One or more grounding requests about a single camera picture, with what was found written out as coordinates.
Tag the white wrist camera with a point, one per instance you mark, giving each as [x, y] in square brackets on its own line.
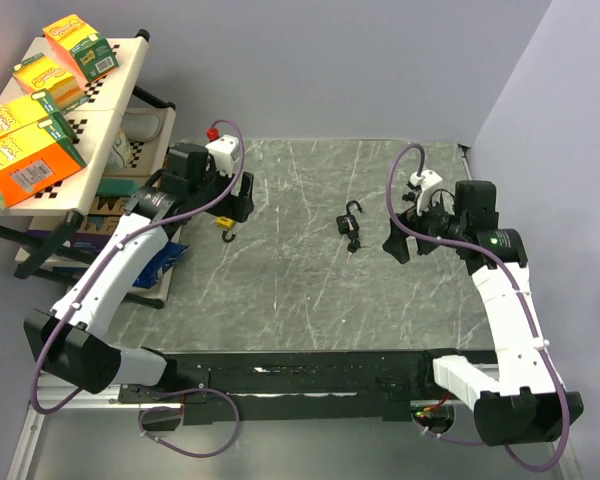
[424, 184]
[224, 150]

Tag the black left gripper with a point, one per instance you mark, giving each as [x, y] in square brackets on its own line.
[236, 207]

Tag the large orange sponge box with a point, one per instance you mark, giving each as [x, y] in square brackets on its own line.
[35, 157]

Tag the orange sponge box top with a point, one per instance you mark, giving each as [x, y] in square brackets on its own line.
[81, 47]

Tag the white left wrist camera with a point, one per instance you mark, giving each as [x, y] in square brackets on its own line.
[224, 150]

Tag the teal box on shelf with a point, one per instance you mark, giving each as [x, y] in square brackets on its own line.
[117, 187]

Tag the white folding shelf rack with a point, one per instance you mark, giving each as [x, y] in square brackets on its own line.
[96, 123]

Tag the yellow sponge box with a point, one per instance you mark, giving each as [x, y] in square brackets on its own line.
[31, 109]

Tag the blue Doritos chip bag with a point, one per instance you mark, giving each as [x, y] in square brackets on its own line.
[159, 265]

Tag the black Kaijing padlock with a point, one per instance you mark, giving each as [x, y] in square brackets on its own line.
[347, 223]

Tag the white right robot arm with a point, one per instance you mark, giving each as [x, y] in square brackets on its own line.
[526, 402]

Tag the black padlock keys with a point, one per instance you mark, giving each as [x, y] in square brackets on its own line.
[353, 246]

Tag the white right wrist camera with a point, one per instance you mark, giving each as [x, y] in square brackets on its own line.
[424, 184]

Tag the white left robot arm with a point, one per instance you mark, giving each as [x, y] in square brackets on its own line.
[69, 341]

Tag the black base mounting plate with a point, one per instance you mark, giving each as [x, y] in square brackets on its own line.
[287, 385]

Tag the yellow padlock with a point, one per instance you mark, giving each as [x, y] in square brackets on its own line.
[227, 225]

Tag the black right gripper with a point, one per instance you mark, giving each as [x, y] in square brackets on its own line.
[396, 243]

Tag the yellow sponge pack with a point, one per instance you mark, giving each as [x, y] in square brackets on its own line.
[40, 72]

